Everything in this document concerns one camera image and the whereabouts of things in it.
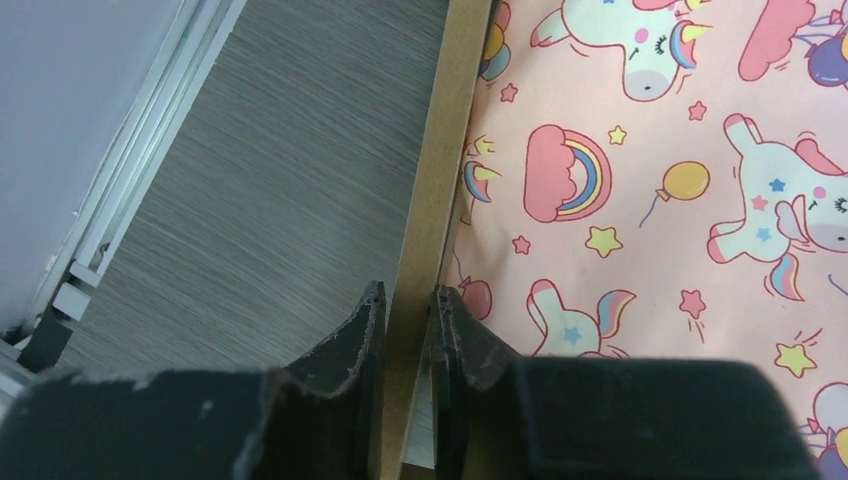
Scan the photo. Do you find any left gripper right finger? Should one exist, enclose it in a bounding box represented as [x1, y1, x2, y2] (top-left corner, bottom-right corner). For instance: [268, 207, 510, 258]
[428, 285, 819, 479]

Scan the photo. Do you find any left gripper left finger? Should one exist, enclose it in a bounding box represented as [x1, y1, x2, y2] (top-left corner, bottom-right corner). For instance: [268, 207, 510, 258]
[1, 282, 386, 479]

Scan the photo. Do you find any pink unicorn mattress cushion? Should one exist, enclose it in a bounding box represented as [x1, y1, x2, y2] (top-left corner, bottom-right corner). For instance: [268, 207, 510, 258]
[443, 0, 847, 479]

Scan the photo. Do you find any wooden pet bed frame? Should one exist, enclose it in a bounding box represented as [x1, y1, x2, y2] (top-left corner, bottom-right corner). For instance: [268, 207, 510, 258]
[378, 1, 497, 479]

